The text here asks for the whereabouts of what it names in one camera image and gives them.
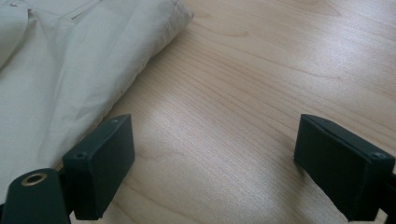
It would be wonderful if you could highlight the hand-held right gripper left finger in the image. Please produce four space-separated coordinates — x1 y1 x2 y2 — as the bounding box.
62 113 136 221

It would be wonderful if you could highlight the beige short-sleeved shirt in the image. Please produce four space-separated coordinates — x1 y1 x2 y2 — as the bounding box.
0 0 195 204

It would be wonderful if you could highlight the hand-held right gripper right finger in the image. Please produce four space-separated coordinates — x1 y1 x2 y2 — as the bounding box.
292 113 396 222

